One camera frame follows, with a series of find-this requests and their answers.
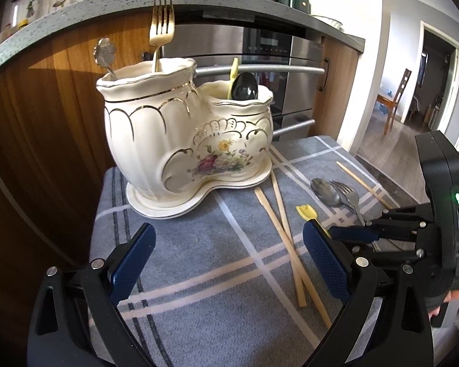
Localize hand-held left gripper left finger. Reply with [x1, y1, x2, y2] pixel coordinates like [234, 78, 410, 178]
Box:
[27, 222, 157, 367]

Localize yellow plastic stick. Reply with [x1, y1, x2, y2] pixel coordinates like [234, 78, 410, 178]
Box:
[296, 204, 331, 238]
[228, 58, 239, 99]

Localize white dish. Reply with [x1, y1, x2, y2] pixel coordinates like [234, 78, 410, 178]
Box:
[312, 14, 345, 31]

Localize stainless steel oven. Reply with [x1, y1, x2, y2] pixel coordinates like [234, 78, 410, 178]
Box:
[159, 15, 326, 142]

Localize silver fork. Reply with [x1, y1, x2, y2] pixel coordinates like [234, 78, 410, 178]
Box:
[329, 180, 368, 227]

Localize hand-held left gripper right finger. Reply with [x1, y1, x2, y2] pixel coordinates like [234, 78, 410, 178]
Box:
[302, 221, 434, 367]

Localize wooden chair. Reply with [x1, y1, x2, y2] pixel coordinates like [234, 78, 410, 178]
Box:
[375, 68, 413, 135]

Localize grey speckled countertop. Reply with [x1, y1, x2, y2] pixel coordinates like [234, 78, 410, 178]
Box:
[0, 0, 366, 81]

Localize wooden chopstick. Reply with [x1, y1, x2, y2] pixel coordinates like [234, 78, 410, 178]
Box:
[270, 172, 333, 329]
[254, 188, 307, 308]
[336, 161, 394, 210]

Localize black spoon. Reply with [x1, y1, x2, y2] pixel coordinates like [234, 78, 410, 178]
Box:
[230, 72, 259, 101]

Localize green kitchen appliance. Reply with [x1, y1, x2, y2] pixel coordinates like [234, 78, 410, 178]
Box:
[278, 0, 310, 14]

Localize flower-handled silver utensil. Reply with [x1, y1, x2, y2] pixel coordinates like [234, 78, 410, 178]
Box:
[93, 37, 119, 82]

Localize row of sauce bottles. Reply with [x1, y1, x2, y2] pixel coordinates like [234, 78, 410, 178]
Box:
[0, 15, 27, 52]

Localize gold fork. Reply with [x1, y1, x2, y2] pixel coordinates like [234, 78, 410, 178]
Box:
[149, 0, 176, 72]

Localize silver spoon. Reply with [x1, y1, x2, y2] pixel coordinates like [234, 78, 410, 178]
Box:
[310, 178, 368, 226]

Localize grey plaid cloth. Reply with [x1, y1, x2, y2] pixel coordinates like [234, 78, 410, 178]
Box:
[89, 135, 406, 367]

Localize cream floral ceramic utensil holder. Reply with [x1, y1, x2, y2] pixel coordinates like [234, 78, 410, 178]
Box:
[96, 58, 274, 219]

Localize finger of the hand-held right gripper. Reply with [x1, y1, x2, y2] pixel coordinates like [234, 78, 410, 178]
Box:
[328, 202, 441, 243]
[350, 242, 443, 273]

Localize wooden cabinet door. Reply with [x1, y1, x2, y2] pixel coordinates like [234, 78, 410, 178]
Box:
[312, 37, 358, 146]
[0, 9, 167, 276]

